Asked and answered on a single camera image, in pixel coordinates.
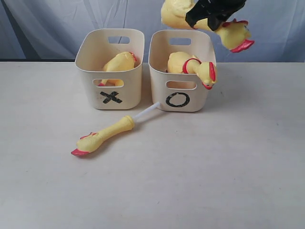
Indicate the whole yellow rubber chicken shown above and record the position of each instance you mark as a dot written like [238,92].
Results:
[182,62]

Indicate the severed chicken head with tube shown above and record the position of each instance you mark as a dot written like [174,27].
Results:
[91,142]

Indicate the cream bin marked O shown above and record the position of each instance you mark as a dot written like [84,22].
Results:
[178,92]

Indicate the cream bin marked X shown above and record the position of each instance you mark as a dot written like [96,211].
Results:
[100,46]

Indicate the headless yellow rubber chicken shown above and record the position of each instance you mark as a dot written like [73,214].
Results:
[123,61]

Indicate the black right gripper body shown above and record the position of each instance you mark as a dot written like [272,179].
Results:
[215,11]

